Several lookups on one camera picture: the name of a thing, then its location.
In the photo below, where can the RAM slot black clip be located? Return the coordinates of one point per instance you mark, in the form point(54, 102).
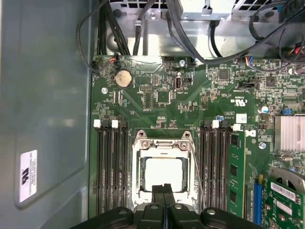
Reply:
point(205, 167)
point(107, 167)
point(124, 167)
point(224, 167)

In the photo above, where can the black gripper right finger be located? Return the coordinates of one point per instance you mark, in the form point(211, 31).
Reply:
point(178, 217)

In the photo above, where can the silver coin cell battery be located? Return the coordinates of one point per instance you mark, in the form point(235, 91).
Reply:
point(123, 78)

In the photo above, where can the green motherboard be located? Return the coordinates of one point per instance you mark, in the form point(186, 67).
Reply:
point(190, 114)

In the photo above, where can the metal locking lever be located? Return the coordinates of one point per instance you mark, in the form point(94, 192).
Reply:
point(199, 177)

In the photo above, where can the silver CPU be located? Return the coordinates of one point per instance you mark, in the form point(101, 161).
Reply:
point(162, 171)

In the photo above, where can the silver drive cage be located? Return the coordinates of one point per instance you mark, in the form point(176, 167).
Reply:
point(190, 7)

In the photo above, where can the graphics card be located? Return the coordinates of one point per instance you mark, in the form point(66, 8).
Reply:
point(283, 205)

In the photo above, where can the CPU socket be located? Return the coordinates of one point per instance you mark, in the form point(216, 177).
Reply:
point(143, 139)

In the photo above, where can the silver chipset heatsink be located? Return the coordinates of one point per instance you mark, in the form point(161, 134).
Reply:
point(289, 133)

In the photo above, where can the metal socket cover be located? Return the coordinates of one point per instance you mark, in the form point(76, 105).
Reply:
point(164, 149)

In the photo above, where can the internal USB port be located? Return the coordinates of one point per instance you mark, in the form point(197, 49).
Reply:
point(179, 84)

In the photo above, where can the blue expansion slot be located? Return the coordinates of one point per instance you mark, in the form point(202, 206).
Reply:
point(257, 200)

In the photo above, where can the black plastic bracket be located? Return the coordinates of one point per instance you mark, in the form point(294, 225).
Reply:
point(293, 12)

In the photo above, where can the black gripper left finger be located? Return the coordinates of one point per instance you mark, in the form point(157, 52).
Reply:
point(152, 214)

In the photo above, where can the green RAM stick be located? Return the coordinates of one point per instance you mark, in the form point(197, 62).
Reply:
point(237, 171)

